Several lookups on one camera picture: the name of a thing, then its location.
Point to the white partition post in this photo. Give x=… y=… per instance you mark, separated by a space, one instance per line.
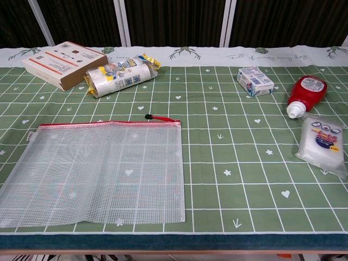
x=227 y=21
x=122 y=21
x=40 y=21
x=345 y=41

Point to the clear mesh zipper pouch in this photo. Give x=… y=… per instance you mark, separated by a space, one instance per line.
x=108 y=168

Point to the plastic bag roll pack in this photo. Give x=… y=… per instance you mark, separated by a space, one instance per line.
x=122 y=76

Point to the flat cardboard box white label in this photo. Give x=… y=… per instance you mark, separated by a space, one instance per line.
x=63 y=63

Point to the white sponge pack in plastic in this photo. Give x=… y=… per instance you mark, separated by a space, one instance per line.
x=323 y=146

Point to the green checked tablecloth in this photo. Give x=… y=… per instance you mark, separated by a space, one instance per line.
x=231 y=163

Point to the small white blue soap box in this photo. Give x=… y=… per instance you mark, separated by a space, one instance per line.
x=255 y=80

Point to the red bottle white cap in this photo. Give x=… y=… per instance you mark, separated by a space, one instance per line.
x=305 y=92

